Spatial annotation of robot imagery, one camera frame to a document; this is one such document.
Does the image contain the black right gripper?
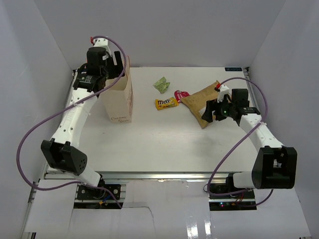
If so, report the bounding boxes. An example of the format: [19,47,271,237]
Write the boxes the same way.
[202,96,236,123]

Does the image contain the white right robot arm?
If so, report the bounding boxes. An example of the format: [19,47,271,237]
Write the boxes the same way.
[202,84,297,199]

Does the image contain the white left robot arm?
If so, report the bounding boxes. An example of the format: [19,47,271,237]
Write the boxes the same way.
[41,47,125,199]

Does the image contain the large brown kraft snack bag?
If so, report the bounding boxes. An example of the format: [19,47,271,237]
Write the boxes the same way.
[181,81,219,129]

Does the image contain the pink red snack packet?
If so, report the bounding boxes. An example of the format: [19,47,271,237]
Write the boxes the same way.
[174,90,190,103]

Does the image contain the blue right corner label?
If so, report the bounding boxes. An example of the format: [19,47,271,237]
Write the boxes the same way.
[224,67,243,72]

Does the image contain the yellow M&M's packet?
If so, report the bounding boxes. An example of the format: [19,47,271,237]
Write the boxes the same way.
[155,97,179,111]

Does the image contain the green crumpled snack packet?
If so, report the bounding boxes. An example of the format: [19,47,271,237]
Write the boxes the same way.
[153,77,170,94]

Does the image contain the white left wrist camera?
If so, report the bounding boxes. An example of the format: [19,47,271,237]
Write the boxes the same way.
[90,36,110,52]

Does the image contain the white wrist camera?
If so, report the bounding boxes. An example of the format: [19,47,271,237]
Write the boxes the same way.
[215,83,230,103]
[90,36,110,52]

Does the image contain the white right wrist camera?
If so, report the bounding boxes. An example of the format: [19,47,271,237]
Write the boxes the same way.
[215,83,230,103]

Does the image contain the cream paper bag orange handles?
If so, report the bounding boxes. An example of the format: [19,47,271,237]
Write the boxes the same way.
[100,56,134,123]

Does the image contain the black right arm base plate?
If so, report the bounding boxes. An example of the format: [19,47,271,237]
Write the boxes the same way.
[208,183,257,212]

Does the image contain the aluminium front rail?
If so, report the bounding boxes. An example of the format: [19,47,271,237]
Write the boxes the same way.
[44,171,255,180]

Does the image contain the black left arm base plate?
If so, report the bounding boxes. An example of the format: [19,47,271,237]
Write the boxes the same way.
[75,184,121,205]

